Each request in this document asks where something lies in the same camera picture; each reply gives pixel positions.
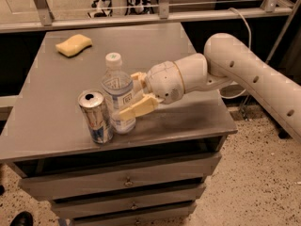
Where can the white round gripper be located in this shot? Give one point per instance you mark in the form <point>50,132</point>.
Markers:
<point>164,80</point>

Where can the clear blue plastic water bottle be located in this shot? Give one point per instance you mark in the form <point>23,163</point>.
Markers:
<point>118,89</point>

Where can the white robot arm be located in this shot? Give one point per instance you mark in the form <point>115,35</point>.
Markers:
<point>225,59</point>

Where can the silver blue redbull can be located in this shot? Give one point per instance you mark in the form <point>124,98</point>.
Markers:
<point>95,111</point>

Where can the yellow sponge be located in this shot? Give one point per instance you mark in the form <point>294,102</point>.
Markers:
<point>73,45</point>

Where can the grey drawer cabinet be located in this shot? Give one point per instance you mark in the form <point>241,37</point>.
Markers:
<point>157,170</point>

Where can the office chair base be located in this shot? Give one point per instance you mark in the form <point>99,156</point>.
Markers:
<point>118,8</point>

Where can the black shoe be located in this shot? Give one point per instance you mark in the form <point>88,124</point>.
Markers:
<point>22,219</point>

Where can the metal railing frame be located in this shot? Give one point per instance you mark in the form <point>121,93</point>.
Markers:
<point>47,15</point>

